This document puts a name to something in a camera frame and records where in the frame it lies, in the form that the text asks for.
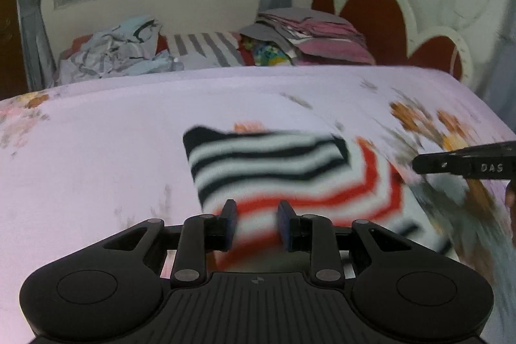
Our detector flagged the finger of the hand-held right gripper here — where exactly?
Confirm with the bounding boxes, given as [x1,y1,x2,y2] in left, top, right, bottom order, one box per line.
[412,142,516,181]

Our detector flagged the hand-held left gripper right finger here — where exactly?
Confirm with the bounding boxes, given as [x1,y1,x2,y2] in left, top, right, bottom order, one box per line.
[277,200,414,290]

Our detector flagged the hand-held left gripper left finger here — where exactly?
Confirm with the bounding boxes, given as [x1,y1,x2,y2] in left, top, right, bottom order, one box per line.
[103,199,239,290]

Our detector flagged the white black red striped garment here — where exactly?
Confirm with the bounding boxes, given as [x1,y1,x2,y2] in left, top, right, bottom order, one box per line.
[183,124,454,277]

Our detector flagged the pile of light crumpled clothes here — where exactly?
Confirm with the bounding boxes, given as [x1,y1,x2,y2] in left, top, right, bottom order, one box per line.
[54,16,185,87]

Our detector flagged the pink floral bed sheet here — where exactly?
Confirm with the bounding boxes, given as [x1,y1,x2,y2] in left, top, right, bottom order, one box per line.
[0,64,516,344]

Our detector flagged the white red scalloped headboard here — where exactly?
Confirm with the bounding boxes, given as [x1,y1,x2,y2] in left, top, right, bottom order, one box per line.
[310,0,475,87]

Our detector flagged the colourful floral cloth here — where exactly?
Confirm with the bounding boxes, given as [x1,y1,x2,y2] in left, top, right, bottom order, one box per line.
[251,40,298,67]

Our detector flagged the stack of pink striped blankets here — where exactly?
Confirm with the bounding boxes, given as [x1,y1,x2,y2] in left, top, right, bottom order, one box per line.
[239,6,376,67]

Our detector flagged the grey white striped pillow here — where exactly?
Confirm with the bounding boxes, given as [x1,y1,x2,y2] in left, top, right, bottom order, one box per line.
[166,31,247,68]

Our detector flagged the grey curtain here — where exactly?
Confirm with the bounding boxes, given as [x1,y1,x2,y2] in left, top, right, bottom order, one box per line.
[12,0,56,92]

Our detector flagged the brown wooden door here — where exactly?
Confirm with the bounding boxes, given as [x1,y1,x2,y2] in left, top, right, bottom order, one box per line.
[0,0,30,101]

